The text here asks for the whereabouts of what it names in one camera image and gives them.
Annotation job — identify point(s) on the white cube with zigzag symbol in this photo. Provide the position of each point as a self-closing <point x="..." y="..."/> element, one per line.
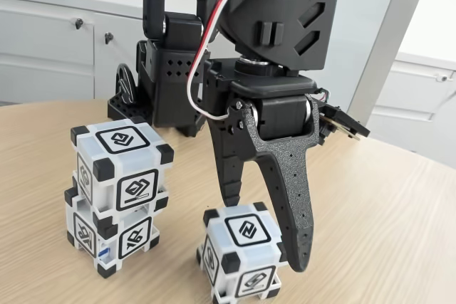
<point x="246" y="250"/>

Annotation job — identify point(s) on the white cube with stacked-diamonds symbol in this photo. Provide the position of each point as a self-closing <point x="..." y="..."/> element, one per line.
<point x="121" y="154"/>

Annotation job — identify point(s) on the white cube with XR symbol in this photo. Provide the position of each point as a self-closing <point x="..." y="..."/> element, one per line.
<point x="133" y="240"/>

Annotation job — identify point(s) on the small white drawer cabinet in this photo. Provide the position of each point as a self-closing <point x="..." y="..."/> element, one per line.
<point x="409" y="94"/>

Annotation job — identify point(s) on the black table clamp knob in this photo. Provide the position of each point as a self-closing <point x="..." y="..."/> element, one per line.
<point x="125" y="85"/>

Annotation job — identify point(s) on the silver cabinet key lock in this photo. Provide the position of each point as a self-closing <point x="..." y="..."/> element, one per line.
<point x="441" y="77"/>

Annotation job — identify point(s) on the black cabinet key lock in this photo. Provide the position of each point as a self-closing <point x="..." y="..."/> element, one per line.
<point x="108" y="37"/>
<point x="79" y="22"/>

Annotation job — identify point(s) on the bare board camera module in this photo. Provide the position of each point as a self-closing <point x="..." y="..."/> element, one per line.
<point x="342" y="120"/>

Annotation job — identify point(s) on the grey metal partition post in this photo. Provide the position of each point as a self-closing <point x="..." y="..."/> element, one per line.
<point x="384" y="51"/>

